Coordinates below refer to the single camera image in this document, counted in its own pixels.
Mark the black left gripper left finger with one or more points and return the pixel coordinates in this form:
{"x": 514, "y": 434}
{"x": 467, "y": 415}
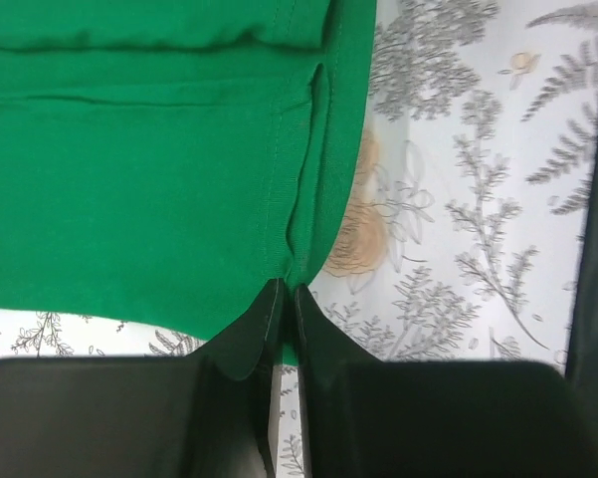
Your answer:
{"x": 208, "y": 414}

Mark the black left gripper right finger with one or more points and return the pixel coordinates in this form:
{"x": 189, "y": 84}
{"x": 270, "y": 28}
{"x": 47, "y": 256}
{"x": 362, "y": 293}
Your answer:
{"x": 365, "y": 417}

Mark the green t shirt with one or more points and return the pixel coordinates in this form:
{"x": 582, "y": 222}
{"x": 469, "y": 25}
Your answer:
{"x": 160, "y": 161}

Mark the floral table mat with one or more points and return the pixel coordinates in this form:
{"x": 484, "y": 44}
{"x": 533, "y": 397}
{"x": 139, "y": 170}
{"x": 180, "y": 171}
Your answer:
{"x": 463, "y": 232}

